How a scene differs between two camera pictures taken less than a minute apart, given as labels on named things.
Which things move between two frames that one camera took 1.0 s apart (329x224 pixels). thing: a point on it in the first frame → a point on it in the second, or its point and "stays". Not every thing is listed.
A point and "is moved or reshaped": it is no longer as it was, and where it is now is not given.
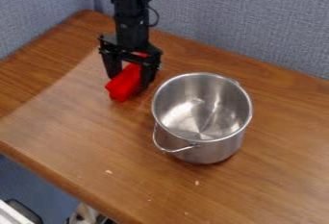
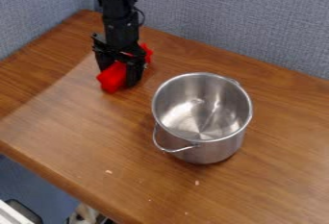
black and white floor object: x=17 y=213 stays
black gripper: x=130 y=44 → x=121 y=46
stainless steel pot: x=203 y=111 stays
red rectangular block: x=124 y=87 is moved or reshaped
